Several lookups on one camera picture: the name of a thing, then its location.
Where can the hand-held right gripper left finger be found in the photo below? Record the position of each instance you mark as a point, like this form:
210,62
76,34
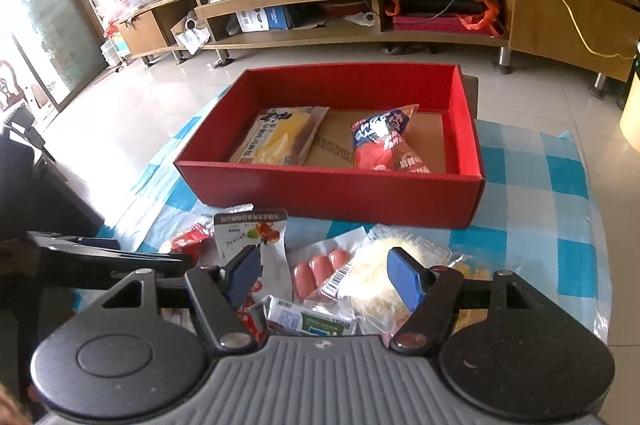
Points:
244,274

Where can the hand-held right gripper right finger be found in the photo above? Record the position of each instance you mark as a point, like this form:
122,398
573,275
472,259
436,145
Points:
406,279

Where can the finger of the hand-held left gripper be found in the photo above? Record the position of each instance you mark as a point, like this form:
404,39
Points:
125,266
100,243

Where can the clear cream pastry packet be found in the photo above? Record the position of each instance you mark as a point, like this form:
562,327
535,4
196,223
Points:
372,285

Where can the white brown snack packet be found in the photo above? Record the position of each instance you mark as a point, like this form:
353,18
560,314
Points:
272,250

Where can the red green spicy strip packet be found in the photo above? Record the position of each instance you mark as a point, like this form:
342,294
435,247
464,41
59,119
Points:
192,239

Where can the clear yellow waffle packet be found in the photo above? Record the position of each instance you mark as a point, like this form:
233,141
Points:
472,305

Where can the red cardboard box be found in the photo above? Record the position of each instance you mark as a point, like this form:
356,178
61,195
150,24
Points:
325,197

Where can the small red snack packet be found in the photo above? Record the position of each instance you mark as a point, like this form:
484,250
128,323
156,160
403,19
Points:
255,325

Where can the clear sausage packet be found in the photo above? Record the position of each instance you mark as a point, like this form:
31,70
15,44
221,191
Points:
315,275

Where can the black chair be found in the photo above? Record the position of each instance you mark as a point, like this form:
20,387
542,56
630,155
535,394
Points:
45,185

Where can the white green snack packet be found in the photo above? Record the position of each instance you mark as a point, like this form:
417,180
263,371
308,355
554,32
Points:
312,322

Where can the large red snack packet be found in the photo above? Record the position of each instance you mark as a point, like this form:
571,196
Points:
386,146

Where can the blue white checkered tablecloth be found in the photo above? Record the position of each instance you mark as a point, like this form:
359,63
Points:
525,215

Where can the yellow snack packet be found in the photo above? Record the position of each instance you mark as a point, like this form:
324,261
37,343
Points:
280,136

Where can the white plastic wrapped device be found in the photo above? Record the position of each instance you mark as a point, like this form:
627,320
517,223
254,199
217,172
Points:
191,34

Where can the flat red gift box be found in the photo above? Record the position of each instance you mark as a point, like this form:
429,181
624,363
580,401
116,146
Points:
430,25

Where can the blue white carton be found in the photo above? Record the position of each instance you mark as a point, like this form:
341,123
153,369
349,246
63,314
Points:
265,17

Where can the orange plastic bag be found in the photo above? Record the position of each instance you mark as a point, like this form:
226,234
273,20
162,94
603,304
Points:
480,17

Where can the cream trash bin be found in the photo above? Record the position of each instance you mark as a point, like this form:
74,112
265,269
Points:
631,115

